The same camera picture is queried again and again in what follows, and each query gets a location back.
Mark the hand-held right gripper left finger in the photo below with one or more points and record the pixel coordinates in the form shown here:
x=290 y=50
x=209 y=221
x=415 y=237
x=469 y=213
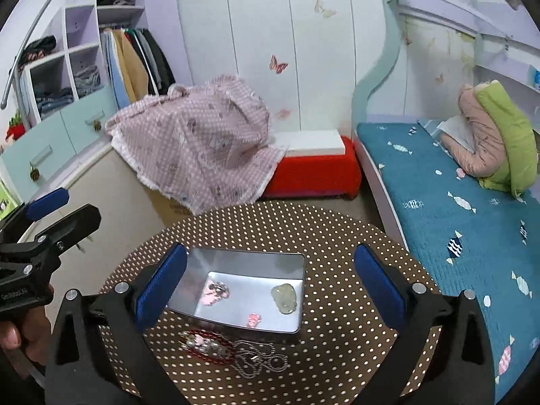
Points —
x=162 y=287

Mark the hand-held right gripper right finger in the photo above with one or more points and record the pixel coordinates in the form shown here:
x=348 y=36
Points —
x=377 y=287

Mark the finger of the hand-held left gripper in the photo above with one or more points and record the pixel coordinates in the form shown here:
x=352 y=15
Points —
x=74 y=223
x=48 y=203

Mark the silver metal tin box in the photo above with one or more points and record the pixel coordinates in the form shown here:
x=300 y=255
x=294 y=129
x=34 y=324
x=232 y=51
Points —
x=236 y=265

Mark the person's left hand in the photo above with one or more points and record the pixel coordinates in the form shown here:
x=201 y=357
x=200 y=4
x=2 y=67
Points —
x=10 y=337

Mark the pine cone ornament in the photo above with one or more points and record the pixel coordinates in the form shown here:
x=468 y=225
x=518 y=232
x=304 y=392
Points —
x=97 y=125
x=33 y=174

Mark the green box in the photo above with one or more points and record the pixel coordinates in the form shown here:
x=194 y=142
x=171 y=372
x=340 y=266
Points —
x=6 y=202

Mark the silver keyring charm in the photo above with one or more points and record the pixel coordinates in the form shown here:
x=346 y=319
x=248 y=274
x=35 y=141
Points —
x=219 y=290

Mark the beige low cabinet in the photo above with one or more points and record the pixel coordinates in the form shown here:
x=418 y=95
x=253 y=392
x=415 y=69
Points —
x=118 y=185

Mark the brown polka dot round table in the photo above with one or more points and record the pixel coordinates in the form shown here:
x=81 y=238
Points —
x=337 y=236

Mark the cardboard box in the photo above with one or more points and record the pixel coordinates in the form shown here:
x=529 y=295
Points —
x=168 y=209

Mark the red flower pot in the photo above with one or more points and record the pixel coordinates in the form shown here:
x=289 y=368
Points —
x=14 y=130

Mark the pale green jade pendant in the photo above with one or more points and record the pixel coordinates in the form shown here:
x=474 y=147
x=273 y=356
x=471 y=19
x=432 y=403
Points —
x=284 y=297

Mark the small pink charm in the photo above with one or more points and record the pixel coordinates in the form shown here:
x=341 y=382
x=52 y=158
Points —
x=253 y=319

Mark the folded blue jeans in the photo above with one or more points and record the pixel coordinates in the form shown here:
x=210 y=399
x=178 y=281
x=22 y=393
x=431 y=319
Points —
x=52 y=97

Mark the blue candy print mattress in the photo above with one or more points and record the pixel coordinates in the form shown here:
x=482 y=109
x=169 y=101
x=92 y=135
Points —
x=422 y=177

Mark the red stool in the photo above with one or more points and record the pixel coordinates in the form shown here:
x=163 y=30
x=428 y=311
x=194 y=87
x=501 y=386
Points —
x=312 y=173

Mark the folded grey clothes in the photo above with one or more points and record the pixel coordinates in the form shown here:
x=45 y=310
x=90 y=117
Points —
x=88 y=76

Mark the pink checked cloth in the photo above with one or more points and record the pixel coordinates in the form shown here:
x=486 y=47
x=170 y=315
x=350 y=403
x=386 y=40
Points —
x=190 y=143

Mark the dark clothes pile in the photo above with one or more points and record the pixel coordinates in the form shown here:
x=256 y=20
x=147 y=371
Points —
x=38 y=48

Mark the white flat box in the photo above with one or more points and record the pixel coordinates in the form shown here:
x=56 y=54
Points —
x=312 y=141

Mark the row of hanging clothes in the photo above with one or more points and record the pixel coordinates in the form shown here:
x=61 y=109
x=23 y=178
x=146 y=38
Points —
x=135 y=63

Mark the purple and teal shelf cabinet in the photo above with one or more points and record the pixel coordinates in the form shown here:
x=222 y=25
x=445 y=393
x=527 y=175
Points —
x=76 y=29

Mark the pink padded jacket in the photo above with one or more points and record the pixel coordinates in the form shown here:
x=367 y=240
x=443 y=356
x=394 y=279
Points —
x=476 y=135

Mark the faded pink butterfly sticker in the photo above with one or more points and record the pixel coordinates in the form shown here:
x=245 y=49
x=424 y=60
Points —
x=282 y=113

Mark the green pillow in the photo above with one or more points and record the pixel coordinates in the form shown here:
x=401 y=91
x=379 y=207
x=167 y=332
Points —
x=510 y=135

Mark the small blue box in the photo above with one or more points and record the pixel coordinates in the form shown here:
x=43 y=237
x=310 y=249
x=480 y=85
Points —
x=536 y=78

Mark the white wardrobe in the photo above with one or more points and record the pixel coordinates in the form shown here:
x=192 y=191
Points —
x=253 y=29

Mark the beige butterfly sticker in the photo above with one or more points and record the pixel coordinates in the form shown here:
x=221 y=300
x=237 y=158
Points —
x=324 y=8

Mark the curved grey metal rail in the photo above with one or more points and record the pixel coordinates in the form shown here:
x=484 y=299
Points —
x=38 y=21

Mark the teal bunk bed frame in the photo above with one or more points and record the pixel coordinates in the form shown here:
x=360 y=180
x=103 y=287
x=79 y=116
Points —
x=388 y=50

